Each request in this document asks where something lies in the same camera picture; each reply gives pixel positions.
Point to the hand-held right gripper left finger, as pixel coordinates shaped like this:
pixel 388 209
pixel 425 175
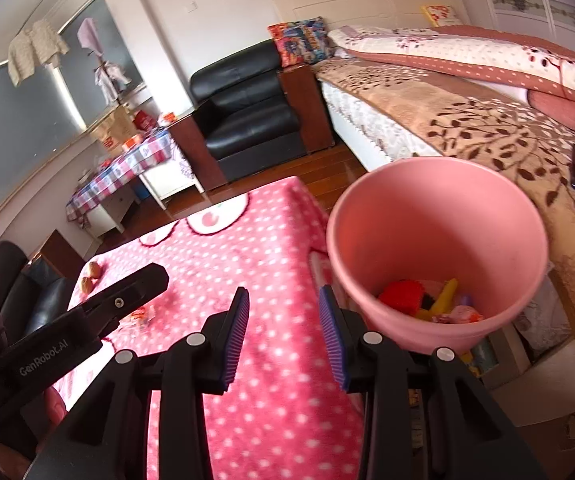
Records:
pixel 235 340

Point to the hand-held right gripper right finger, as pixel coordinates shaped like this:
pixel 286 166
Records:
pixel 332 340

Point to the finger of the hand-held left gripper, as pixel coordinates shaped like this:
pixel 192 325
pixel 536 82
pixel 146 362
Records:
pixel 127 295

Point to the red foam net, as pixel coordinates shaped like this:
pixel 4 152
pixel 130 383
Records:
pixel 402 295

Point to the yellow wrapper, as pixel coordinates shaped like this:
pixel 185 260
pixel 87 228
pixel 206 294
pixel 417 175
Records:
pixel 442 300

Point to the pink plastic bucket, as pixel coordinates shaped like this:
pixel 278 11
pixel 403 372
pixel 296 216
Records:
pixel 437 225

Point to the person's left hand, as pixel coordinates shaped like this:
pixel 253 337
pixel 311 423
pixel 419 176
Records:
pixel 55 412

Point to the brown walnut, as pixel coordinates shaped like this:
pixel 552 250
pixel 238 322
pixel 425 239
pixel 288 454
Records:
pixel 93 270
pixel 86 285

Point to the black leather sofa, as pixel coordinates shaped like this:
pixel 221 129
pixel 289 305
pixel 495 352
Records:
pixel 42 295

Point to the pink dotted blanket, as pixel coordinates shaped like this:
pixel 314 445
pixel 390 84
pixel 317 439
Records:
pixel 267 260

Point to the blue bin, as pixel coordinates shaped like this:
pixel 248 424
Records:
pixel 140 192

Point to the white desk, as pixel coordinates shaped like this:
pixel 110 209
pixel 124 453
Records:
pixel 167 180

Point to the checked tablecloth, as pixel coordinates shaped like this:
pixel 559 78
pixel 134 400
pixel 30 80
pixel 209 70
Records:
pixel 117 170

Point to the brown paper bag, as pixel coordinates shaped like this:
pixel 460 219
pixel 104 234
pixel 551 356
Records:
pixel 112 130

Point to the red bag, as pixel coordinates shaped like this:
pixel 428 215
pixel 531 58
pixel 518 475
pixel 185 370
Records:
pixel 143 120

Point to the small orange white box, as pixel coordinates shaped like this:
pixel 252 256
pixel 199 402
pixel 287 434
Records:
pixel 167 119

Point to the large window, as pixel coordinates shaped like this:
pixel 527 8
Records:
pixel 17 125

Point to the white bed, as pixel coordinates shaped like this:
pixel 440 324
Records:
pixel 357 125

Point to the white garment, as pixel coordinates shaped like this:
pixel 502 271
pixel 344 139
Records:
pixel 110 77

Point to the black leather armchair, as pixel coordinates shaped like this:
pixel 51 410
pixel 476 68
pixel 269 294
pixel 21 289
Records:
pixel 247 105

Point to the wooden coat rack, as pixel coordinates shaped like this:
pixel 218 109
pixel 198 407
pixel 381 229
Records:
pixel 102 60

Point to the beige hanging garment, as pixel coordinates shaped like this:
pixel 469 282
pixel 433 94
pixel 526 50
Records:
pixel 35 50

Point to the pink hanging garment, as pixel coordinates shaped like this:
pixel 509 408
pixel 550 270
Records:
pixel 90 35

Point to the brown leaf-pattern blanket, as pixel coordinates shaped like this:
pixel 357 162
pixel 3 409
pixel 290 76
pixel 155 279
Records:
pixel 492 125

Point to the colourful printed pillow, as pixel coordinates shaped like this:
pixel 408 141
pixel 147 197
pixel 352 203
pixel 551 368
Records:
pixel 300 40

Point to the white floral quilt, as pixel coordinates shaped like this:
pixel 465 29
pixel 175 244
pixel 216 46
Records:
pixel 467 50

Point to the yellow cushion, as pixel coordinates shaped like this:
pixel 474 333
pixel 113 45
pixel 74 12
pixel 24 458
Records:
pixel 442 14

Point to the white wardrobe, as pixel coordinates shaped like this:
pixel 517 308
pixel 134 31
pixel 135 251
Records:
pixel 542 10

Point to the white wall outlet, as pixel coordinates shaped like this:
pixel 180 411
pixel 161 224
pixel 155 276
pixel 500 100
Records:
pixel 191 7

